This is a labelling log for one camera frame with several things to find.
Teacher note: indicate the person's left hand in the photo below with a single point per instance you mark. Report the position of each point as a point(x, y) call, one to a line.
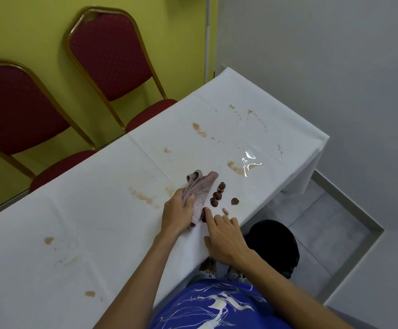
point(175, 215)

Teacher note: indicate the person's right hand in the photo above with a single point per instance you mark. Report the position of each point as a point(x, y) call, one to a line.
point(228, 241)

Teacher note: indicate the person's left fingers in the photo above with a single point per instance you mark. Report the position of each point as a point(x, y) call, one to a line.
point(184, 197)

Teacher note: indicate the person's right middle finger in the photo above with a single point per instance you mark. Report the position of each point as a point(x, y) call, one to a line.
point(225, 221)

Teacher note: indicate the person's right thumb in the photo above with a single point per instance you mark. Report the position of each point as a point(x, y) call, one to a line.
point(208, 244)

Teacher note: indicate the pink towel cloth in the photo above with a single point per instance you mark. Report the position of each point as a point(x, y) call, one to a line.
point(199, 193)

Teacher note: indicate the person's left forearm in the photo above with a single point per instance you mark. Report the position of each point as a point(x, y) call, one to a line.
point(144, 280)

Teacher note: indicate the person's right forearm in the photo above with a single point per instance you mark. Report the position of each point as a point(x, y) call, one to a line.
point(288, 294)

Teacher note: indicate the scattered brown chocolate pieces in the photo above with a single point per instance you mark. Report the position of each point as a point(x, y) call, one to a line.
point(215, 202)

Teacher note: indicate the patterned shoe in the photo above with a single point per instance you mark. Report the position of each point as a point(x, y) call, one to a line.
point(208, 269)
point(236, 275)

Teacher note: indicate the black round waste bin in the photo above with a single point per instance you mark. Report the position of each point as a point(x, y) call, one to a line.
point(274, 241)

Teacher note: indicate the blue white-printed shirt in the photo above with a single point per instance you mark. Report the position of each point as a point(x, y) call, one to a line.
point(216, 304)

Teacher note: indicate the white stained tablecloth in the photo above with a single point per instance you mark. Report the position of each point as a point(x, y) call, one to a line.
point(123, 188)

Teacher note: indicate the red gold-framed banquet chair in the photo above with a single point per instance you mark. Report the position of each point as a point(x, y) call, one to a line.
point(111, 54)
point(17, 109)

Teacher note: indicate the thin white pole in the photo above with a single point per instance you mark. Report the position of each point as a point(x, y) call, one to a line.
point(207, 37)

